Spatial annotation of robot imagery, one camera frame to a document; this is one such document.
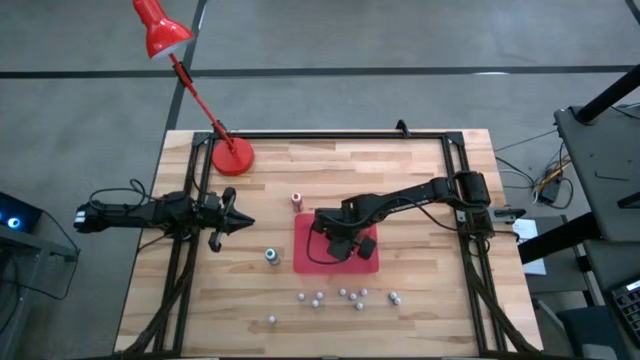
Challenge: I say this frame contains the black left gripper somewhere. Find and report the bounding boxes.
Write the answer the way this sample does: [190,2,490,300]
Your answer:
[198,187,256,254]

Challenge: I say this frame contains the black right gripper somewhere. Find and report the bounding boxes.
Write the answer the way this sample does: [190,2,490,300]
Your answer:
[313,198,379,262]

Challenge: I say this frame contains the pink translucent plastic bin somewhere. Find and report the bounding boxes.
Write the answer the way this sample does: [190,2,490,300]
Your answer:
[292,213,380,277]

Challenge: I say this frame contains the red desk lamp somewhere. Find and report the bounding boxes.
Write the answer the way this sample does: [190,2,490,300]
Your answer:
[131,0,255,177]

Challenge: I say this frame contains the white paper sheet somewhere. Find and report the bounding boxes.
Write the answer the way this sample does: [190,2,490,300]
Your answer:
[512,218,549,277]

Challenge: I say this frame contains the grey side table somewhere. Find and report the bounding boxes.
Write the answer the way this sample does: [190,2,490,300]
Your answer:
[0,224,81,360]

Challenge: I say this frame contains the black power adapter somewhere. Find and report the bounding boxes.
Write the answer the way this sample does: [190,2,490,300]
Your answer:
[535,178,565,205]

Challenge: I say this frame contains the black desk beam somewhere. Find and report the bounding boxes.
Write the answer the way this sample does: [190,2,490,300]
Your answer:
[517,212,604,266]

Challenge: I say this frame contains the black computer box blue light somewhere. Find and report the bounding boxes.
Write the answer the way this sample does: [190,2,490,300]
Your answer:
[0,192,45,241]

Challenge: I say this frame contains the dark grey desk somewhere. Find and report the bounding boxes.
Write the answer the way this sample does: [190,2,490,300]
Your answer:
[553,103,640,244]

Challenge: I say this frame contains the dark blue chair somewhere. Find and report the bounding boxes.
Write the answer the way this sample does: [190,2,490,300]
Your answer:
[554,305,629,360]

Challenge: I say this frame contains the black pole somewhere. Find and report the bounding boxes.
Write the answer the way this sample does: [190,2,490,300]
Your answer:
[573,63,640,125]

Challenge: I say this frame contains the keyboard with colourful keys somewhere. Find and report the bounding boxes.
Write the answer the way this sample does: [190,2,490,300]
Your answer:
[610,278,640,344]

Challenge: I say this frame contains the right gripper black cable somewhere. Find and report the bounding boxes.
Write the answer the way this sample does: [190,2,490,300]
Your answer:
[305,222,346,267]

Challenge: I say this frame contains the black metal table frame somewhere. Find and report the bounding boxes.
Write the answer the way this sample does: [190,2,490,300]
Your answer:
[113,130,544,360]

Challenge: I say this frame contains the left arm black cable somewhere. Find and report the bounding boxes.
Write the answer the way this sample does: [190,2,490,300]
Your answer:
[88,178,154,207]

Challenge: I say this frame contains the black floor cable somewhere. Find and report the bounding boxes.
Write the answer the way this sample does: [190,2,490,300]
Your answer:
[493,128,560,153]

